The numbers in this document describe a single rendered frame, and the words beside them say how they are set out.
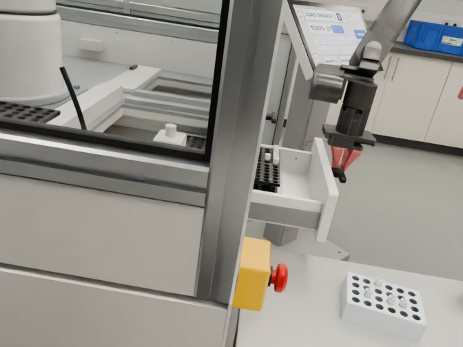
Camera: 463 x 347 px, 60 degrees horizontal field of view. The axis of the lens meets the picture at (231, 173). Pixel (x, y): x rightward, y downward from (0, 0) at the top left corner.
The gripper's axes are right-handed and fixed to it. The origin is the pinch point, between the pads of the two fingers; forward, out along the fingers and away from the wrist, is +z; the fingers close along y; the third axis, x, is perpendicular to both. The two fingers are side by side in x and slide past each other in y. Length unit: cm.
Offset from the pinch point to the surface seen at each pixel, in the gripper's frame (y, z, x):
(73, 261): 36, -5, 50
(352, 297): -0.8, 10.7, 27.8
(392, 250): -72, 86, -114
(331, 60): -7, -13, -82
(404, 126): -126, 58, -293
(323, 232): 3.9, 5.6, 17.3
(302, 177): 5.9, 5.9, -7.3
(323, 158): 4.1, -3.1, 2.1
